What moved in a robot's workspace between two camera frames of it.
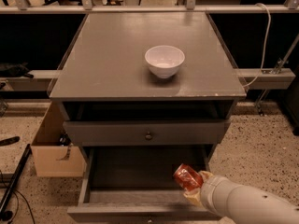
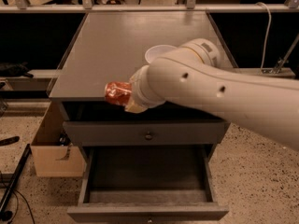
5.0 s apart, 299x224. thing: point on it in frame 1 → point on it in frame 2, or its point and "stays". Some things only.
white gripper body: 210,190 → 139,88
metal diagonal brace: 282,61 stays
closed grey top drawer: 147,132 stays
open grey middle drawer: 135,184 stays
